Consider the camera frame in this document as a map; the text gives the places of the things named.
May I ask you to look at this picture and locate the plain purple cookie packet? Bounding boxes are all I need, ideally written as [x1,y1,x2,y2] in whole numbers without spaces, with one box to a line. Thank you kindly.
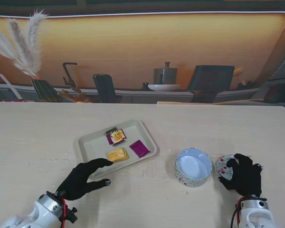
[129,140,150,159]

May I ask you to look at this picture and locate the yellow cookie packet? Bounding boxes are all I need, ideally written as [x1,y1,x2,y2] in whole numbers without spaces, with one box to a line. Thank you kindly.
[106,147,129,163]

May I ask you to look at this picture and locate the dark brown orange cookie packet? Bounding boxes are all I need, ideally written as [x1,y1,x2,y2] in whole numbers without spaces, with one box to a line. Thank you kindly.
[105,128,127,145]

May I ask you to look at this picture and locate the black countertop appliance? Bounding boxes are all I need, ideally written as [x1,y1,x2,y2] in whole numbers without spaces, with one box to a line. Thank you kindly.
[93,73,122,103]

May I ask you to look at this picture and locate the black kitchen faucet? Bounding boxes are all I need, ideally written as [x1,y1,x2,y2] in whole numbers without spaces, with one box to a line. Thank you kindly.
[62,62,78,90]

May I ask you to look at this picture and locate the round polka dot cookie box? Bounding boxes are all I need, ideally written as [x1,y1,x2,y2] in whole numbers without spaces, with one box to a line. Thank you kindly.
[174,147,213,188]

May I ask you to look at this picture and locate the white pampas grass plumes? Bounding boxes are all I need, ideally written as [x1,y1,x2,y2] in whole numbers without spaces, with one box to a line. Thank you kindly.
[0,9,49,79]

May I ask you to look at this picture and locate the cream plastic tray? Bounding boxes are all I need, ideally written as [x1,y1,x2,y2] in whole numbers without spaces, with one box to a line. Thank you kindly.
[77,119,157,178]

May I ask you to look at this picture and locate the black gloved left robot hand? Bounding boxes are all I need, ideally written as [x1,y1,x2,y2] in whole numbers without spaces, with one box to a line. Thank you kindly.
[56,158,112,201]

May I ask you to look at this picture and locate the dark ribbed vase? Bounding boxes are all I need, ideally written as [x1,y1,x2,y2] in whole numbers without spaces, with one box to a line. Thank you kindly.
[30,79,60,103]

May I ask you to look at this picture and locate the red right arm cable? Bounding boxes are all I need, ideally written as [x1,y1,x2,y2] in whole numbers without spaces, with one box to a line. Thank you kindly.
[235,197,244,228]

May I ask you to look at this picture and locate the grey lidded pot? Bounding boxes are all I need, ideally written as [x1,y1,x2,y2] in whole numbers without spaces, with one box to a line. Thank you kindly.
[153,61,178,85]

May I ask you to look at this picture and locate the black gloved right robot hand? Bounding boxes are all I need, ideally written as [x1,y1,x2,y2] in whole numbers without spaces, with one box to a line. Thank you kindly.
[217,153,264,198]

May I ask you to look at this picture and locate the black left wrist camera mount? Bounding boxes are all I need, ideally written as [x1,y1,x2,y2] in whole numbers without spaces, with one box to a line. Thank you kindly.
[64,206,78,224]

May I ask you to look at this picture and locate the white shallow bowl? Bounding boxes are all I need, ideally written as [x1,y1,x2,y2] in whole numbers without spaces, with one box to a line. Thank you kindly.
[148,84,181,92]

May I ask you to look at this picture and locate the large black block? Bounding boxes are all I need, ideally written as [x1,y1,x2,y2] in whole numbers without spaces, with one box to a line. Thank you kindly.
[187,65,235,103]

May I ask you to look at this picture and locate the round polka dot box lid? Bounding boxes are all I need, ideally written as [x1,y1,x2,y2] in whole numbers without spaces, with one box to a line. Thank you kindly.
[215,154,236,181]

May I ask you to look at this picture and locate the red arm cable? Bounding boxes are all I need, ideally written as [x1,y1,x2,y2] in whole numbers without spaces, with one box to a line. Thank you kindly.
[60,198,67,228]
[235,197,244,228]

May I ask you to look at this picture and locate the red left arm cable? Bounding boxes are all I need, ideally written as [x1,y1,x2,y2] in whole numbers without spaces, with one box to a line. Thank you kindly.
[60,198,67,228]

